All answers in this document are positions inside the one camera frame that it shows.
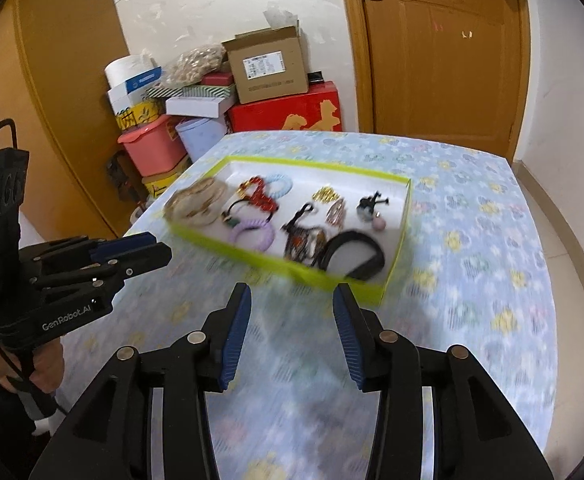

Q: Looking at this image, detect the lavender round container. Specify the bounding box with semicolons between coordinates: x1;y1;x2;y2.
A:
174;117;229;162

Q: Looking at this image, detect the clear bag of beige pieces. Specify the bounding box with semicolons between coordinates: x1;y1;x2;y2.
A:
164;44;227;86

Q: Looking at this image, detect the red beaded hair tie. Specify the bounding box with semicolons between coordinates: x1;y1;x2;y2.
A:
237;176;280;213

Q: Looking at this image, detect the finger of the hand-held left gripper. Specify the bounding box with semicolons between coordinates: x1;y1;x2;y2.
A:
31;241;173;307
22;231;157;266

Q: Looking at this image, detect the red box with gold print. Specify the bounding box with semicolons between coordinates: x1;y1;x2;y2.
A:
227;80;343;133

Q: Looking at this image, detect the wooden wardrobe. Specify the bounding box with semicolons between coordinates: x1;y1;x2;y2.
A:
0;0;133;241

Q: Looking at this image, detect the dark brown bag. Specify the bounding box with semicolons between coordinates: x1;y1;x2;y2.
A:
106;152;143;206

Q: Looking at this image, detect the white paper roll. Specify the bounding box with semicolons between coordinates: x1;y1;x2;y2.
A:
104;54;157;88

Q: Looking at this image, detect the blue and white box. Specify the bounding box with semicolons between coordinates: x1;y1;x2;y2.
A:
107;67;165;116

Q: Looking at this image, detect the black hair band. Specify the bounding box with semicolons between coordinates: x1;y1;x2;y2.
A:
319;230;387;281

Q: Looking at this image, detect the floral tablecloth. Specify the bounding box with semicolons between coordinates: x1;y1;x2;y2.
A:
54;130;562;480

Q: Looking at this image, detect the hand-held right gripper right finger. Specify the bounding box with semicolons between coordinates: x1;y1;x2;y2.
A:
333;282;555;480

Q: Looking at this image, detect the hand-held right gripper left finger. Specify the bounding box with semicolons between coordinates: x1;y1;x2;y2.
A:
29;282;253;480

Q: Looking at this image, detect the person's left hand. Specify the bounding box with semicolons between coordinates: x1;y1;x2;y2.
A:
0;337;66;396

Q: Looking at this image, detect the black bow hair clip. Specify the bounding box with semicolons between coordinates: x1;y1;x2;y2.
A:
356;191;390;221

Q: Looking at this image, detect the black hair tie green pendant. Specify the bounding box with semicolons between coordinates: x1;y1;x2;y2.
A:
222;199;273;231

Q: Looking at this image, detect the pink silver hair clip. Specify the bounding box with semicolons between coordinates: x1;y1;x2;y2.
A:
324;199;347;226

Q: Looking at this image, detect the wooden door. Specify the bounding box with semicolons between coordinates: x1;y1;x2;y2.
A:
336;0;531;158

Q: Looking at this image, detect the purple spiral hair tie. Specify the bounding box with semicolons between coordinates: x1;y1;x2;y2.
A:
228;217;276;253

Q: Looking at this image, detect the blue spiral hair tie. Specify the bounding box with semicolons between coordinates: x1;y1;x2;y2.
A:
264;172;293;196

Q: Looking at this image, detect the green striped box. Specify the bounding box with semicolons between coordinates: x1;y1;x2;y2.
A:
146;84;237;100

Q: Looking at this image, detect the green-rimmed white box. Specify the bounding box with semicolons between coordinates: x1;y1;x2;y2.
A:
164;156;413;307

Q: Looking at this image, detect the yellow patterned box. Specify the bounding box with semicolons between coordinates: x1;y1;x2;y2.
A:
116;100;167;133

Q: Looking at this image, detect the pink plastic bin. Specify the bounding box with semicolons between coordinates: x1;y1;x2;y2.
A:
118;114;189;178

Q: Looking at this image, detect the beige scrunchie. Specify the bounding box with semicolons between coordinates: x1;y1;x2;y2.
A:
164;177;227;226

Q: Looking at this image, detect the brown cardboard box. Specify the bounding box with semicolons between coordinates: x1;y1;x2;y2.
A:
222;26;309;105

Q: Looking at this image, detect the flat white box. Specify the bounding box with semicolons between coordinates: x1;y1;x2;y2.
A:
165;95;235;118

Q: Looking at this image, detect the yellow round box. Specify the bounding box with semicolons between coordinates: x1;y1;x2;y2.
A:
141;157;193;201

